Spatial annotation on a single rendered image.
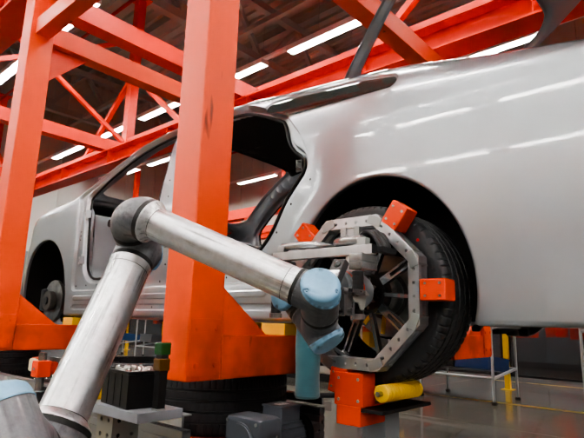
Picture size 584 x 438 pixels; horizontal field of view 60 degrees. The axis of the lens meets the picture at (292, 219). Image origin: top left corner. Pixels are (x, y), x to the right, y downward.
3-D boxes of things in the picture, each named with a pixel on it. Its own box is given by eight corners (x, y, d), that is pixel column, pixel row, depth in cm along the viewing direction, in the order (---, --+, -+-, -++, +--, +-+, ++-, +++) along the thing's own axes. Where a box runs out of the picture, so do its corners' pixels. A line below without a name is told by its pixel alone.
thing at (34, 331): (92, 348, 350) (97, 298, 357) (12, 350, 311) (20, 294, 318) (81, 348, 361) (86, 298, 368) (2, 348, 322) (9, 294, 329)
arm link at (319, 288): (120, 175, 136) (351, 271, 114) (131, 208, 145) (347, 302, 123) (89, 202, 129) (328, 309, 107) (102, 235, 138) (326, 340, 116)
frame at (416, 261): (430, 375, 163) (426, 210, 174) (421, 377, 158) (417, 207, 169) (301, 363, 198) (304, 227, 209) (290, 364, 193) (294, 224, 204)
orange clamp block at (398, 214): (405, 234, 179) (418, 212, 177) (394, 230, 173) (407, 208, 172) (391, 224, 184) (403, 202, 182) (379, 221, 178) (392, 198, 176)
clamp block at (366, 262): (377, 271, 160) (377, 255, 161) (361, 268, 154) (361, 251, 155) (364, 272, 164) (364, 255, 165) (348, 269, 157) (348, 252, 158)
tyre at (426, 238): (323, 367, 222) (472, 397, 178) (288, 369, 204) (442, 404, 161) (335, 218, 232) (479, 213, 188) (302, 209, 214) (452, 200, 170)
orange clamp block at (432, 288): (429, 301, 169) (455, 301, 163) (419, 300, 163) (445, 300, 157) (429, 280, 170) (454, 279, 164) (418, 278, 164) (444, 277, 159)
